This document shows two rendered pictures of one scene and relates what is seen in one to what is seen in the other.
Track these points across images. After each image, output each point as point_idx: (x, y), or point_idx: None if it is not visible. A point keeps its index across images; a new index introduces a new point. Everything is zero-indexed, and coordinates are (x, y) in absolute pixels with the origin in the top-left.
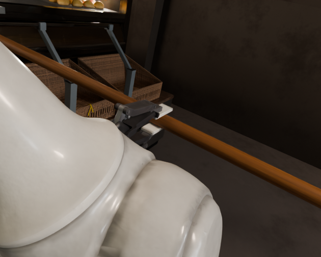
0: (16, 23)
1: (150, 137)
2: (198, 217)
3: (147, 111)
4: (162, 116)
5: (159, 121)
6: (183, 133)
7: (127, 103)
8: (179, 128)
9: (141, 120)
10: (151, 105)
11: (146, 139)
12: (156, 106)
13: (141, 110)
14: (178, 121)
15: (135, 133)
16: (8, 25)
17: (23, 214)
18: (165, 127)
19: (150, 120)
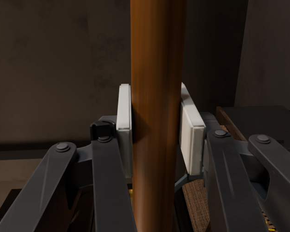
0: None
1: (217, 130)
2: None
3: (55, 182)
4: (128, 107)
5: (152, 114)
6: (157, 1)
7: (144, 226)
8: (145, 26)
9: (94, 205)
10: (37, 169)
11: (224, 147)
12: (62, 142)
13: (9, 231)
14: (130, 46)
15: (208, 202)
16: None
17: None
18: (166, 83)
19: (164, 145)
